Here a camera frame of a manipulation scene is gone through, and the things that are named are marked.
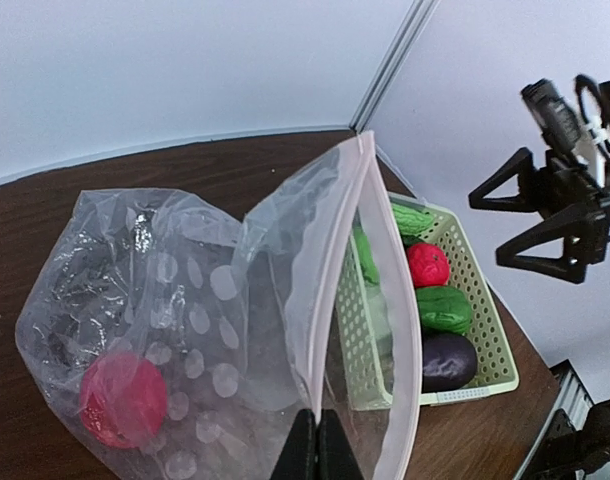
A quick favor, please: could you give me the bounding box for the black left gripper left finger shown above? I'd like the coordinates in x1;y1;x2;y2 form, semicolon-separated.
270;409;316;480

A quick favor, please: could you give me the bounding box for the green striped toy watermelon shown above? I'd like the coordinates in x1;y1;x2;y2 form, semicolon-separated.
353;227;380;285

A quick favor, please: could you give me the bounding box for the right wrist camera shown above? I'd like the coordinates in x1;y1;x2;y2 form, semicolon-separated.
520;79;581;158

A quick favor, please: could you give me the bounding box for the back right aluminium post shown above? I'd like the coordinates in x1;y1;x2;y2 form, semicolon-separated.
349;0;440;132

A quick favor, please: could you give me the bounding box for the dark green toy vegetable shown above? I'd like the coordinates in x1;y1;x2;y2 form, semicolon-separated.
416;286;472;335

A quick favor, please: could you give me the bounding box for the purple toy eggplant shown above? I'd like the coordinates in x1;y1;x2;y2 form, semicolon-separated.
422;332;478;393

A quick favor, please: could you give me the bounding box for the pale green perforated basket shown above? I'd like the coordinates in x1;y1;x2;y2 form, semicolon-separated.
333;191;520;412

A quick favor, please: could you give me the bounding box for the black right camera cable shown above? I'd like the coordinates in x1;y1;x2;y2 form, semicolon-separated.
573;74;610;151

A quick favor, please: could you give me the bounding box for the clear zip top bag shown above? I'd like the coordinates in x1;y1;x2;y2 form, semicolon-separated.
15;132;422;479

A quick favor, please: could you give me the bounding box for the red toy apple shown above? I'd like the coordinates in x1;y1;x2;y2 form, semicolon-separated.
79;351;167;449

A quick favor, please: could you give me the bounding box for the red toy tomato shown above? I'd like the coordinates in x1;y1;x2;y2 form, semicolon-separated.
406;242;450;288

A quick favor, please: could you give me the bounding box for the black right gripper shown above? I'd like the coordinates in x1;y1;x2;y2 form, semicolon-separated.
467;147;610;286

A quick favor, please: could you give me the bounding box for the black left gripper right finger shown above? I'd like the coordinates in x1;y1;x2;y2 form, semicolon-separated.
316;410;364;480

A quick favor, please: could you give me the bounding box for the green bumpy toy cucumber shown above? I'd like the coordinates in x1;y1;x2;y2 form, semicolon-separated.
391;203;434;237

